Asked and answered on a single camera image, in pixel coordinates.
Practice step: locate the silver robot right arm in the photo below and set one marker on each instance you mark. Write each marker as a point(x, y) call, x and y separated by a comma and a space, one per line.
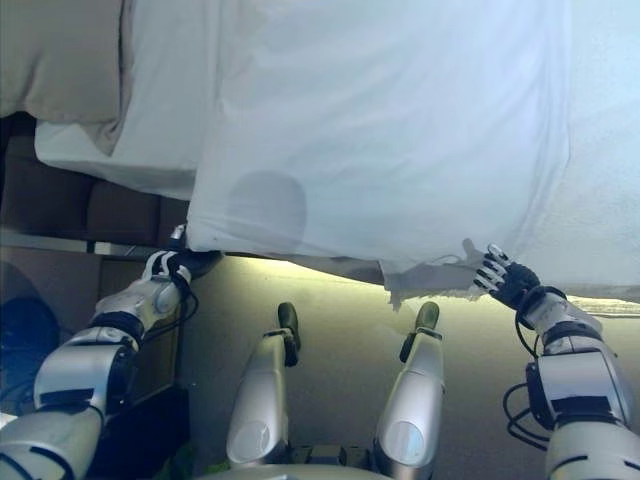
point(580, 380)

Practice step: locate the silver robot left leg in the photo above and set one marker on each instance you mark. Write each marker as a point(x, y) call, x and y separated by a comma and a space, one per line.
point(260, 390)

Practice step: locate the wooden nightstand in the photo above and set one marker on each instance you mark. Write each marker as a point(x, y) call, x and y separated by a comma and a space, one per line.
point(165, 345)

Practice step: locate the green plant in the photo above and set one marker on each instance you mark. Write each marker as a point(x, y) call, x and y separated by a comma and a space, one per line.
point(180, 460)

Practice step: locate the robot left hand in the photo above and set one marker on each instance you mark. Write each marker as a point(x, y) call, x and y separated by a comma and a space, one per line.
point(175, 265)

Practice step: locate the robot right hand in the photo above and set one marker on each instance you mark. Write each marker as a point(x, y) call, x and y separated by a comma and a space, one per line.
point(510, 282)

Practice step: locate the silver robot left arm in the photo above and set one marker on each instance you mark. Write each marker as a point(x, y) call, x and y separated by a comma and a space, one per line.
point(75, 380)

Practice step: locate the brown upholstered bed frame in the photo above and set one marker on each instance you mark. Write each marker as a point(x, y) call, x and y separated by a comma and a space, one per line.
point(100, 210)

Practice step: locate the white duvet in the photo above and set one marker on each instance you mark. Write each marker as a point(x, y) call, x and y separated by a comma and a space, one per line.
point(375, 125)

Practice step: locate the beige pillow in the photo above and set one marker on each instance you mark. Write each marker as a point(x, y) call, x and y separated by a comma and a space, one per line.
point(60, 60)

